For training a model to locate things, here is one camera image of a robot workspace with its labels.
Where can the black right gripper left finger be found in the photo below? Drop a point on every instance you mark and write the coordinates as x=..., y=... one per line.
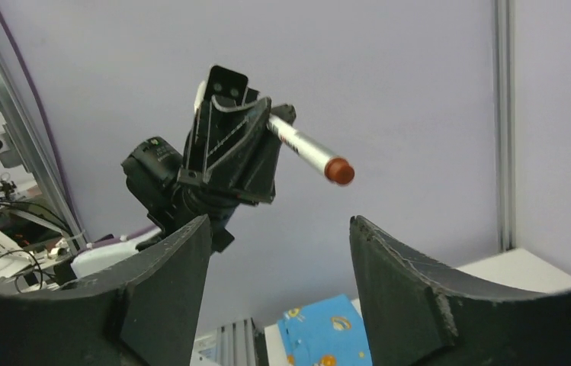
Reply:
x=141, y=311

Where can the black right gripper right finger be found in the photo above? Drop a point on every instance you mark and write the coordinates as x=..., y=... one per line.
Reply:
x=420, y=311

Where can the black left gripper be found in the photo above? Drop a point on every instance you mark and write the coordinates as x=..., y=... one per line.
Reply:
x=231, y=153

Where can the red capped whiteboard marker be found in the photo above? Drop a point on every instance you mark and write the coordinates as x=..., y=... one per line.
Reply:
x=331, y=165

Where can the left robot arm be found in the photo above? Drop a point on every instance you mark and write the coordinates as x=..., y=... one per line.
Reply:
x=151, y=171

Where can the blue patterned cloth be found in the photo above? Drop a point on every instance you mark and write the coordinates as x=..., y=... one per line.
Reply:
x=328, y=332

